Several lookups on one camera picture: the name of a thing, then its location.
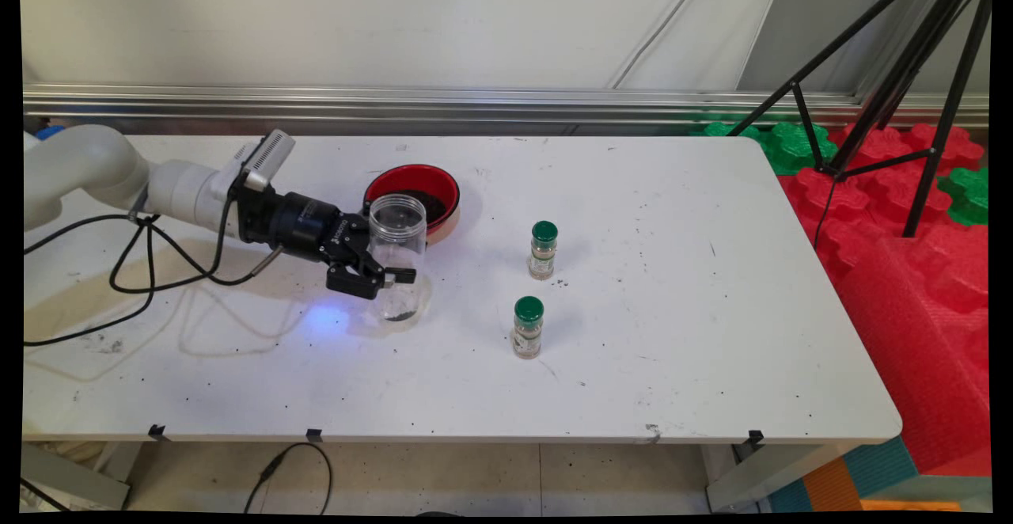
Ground white wall cable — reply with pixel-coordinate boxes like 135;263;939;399
609;0;717;89

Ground grey table leg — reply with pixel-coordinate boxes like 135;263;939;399
704;441;863;513
22;443;131;509

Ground red interlocking foam piece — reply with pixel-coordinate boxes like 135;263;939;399
831;123;986;180
780;166;954;271

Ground green interlocking foam piece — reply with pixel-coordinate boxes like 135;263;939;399
692;120;764;143
761;122;838;177
938;166;990;228

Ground aluminium rail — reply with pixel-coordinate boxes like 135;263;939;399
24;83;990;129

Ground thin black hanging cable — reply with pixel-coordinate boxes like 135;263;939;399
22;477;68;513

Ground red bowl with black rim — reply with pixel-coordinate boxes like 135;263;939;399
363;164;461;244

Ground clear plastic jar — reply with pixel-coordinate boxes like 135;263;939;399
367;193;432;327

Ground green lidded spice jar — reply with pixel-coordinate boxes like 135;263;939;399
529;221;560;281
512;296;546;360

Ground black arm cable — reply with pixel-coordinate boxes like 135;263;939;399
24;211;283;347

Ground large red foam block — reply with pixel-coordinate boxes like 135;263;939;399
835;223;992;477

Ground black floor cable with plug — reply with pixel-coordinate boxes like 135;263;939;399
244;442;333;515

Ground teal orange foam mat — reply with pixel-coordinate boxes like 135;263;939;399
768;437;990;513

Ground white grey wrist camera box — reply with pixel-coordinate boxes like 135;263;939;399
214;129;296;196

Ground thin black tripod cable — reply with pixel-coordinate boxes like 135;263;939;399
814;178;838;249

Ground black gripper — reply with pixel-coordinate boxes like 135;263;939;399
233;182;417;301

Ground cable strap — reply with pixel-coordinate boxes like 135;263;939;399
131;182;161;222

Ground black granules inside bowl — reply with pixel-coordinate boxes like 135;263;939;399
396;190;449;222

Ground black tripod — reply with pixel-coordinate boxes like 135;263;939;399
724;0;994;240

